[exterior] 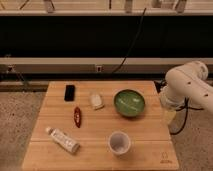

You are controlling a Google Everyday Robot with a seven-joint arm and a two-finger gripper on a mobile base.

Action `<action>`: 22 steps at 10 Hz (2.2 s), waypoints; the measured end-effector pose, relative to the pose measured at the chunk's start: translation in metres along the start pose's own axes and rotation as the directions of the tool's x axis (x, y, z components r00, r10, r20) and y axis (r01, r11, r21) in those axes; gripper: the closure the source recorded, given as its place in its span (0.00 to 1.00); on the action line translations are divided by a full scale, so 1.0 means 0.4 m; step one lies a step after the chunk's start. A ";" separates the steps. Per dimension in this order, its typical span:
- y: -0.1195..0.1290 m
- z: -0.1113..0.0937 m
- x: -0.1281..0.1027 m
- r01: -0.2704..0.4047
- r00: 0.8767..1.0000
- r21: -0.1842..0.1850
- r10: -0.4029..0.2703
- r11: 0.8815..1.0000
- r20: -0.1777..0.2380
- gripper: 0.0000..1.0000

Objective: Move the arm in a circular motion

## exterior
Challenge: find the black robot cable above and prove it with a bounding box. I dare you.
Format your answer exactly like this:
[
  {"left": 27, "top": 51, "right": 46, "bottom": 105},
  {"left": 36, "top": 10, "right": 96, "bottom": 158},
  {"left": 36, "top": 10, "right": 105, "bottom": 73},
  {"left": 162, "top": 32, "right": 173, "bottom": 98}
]
[{"left": 169, "top": 97, "right": 204, "bottom": 136}]

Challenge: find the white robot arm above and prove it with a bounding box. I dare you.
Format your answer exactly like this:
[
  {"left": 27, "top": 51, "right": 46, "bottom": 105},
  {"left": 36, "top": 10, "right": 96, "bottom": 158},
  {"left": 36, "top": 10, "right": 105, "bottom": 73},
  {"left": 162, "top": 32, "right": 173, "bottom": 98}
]
[{"left": 159, "top": 61, "right": 213, "bottom": 124}]

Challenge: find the clear plastic cup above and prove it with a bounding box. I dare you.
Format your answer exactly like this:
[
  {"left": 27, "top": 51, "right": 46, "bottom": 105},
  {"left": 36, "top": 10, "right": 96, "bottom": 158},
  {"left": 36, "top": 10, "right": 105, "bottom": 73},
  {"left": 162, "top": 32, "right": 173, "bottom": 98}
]
[{"left": 108, "top": 131, "right": 131, "bottom": 156}]

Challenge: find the clear plastic bottle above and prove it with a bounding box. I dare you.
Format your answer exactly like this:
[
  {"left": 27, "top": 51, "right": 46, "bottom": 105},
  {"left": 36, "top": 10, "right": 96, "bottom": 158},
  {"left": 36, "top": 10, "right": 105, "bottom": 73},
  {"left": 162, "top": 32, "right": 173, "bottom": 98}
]
[{"left": 45, "top": 127, "right": 80, "bottom": 154}]

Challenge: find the red chili pepper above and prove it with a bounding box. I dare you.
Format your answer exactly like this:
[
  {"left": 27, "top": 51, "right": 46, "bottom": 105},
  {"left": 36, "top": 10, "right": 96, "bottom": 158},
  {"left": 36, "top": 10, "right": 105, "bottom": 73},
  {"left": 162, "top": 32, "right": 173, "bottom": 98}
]
[{"left": 74, "top": 107, "right": 81, "bottom": 128}]

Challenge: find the green bowl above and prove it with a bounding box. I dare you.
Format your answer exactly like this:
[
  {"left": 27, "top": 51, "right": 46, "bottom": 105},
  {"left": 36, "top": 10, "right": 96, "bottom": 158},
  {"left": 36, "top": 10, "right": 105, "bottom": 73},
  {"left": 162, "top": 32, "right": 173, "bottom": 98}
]
[{"left": 114, "top": 89, "right": 145, "bottom": 118}]

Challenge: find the black rectangular phone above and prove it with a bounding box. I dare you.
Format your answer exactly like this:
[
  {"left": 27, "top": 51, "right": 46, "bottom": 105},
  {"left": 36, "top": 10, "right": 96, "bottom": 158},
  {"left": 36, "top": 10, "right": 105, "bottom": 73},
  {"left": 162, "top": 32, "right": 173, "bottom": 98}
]
[{"left": 64, "top": 85, "right": 75, "bottom": 101}]

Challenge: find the black hanging cable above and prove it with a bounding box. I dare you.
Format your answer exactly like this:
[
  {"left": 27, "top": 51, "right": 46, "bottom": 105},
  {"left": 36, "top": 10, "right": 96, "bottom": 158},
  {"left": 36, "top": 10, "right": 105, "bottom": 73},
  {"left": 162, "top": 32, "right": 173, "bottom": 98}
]
[{"left": 110, "top": 7, "right": 148, "bottom": 75}]

